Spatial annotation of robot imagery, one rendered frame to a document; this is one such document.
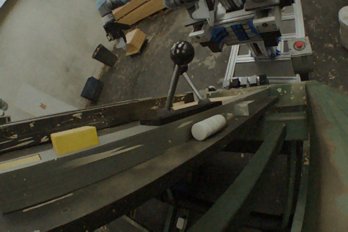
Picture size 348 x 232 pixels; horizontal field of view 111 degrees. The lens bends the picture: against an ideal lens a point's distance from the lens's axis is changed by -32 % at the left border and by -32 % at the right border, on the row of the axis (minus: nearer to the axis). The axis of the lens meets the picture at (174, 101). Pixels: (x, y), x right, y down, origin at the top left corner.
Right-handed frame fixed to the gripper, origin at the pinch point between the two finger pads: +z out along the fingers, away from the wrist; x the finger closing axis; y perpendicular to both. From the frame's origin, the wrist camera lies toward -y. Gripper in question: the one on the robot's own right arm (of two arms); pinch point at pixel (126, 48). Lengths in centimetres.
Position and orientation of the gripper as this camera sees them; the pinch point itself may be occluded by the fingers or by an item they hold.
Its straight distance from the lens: 117.3
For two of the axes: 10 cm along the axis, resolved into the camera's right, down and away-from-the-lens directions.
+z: 3.7, 7.9, 4.9
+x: 7.3, 0.8, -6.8
